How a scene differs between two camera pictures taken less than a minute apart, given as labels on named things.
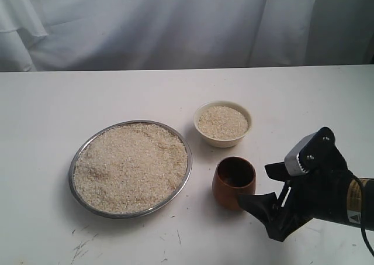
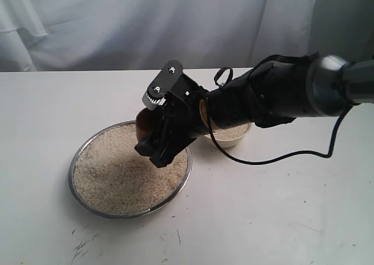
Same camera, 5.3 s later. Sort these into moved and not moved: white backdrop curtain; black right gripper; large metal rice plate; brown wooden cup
Moved: black right gripper; brown wooden cup
Not moved: large metal rice plate; white backdrop curtain
